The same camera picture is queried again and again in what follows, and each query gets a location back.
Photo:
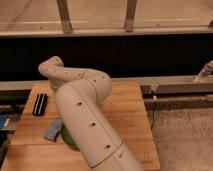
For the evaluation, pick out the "metal window frame post left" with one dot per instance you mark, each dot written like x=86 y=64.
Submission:
x=64 y=16

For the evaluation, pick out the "metal pipe fitting right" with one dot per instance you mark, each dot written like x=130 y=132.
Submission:
x=205 y=72

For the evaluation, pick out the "black rectangular case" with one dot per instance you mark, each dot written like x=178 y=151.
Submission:
x=40 y=105

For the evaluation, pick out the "metal window frame post right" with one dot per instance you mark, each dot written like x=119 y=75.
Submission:
x=130 y=15

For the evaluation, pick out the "green ceramic bowl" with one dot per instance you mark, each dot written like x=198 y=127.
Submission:
x=67 y=138

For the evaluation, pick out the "metal window frame post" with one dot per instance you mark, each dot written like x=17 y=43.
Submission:
x=130 y=15
x=64 y=16

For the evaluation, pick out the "blue sponge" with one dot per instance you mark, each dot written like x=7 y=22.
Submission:
x=53 y=130

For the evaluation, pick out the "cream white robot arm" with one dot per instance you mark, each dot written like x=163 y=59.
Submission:
x=78 y=91

